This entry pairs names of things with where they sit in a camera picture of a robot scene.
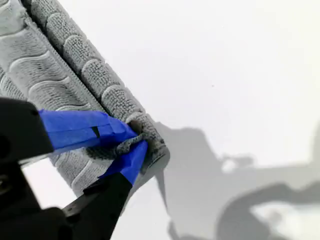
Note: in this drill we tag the grey striped towel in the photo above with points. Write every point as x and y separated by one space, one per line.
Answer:
75 50

